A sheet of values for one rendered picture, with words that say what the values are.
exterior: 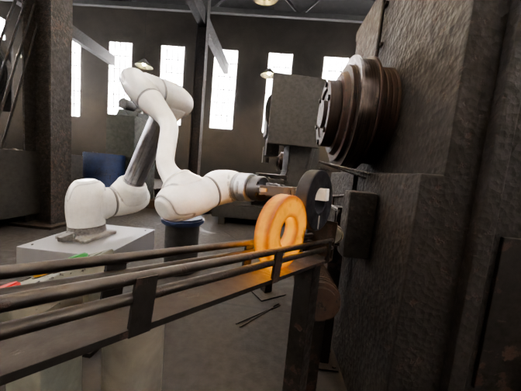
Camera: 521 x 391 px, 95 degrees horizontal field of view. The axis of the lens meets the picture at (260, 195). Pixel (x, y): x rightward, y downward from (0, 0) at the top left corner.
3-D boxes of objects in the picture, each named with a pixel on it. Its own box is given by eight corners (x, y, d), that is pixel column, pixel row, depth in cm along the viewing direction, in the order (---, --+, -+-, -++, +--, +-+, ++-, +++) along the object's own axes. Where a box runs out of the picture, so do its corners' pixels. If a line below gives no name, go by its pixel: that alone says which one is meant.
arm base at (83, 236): (43, 240, 106) (43, 229, 105) (89, 228, 128) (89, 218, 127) (75, 247, 102) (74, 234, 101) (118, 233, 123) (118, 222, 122)
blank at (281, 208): (312, 205, 56) (300, 202, 58) (280, 185, 44) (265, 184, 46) (297, 270, 54) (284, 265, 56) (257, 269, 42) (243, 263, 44)
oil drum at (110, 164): (133, 208, 408) (135, 156, 399) (109, 214, 349) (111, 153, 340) (99, 205, 411) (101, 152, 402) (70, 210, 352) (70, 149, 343)
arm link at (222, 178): (252, 197, 82) (224, 210, 72) (220, 193, 92) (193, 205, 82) (247, 167, 79) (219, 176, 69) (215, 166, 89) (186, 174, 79)
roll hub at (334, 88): (322, 150, 122) (329, 92, 119) (337, 143, 94) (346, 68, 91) (312, 148, 122) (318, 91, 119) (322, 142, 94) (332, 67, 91)
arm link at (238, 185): (229, 201, 73) (243, 203, 70) (230, 171, 73) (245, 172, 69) (248, 200, 81) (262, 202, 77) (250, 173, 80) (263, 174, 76)
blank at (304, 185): (336, 174, 66) (324, 174, 68) (311, 164, 54) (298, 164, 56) (329, 230, 66) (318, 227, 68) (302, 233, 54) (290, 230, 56)
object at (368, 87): (336, 170, 132) (346, 81, 127) (370, 169, 85) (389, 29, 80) (324, 169, 132) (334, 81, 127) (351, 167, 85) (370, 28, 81)
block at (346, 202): (364, 253, 92) (372, 192, 90) (372, 261, 84) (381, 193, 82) (336, 250, 93) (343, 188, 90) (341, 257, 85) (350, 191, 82)
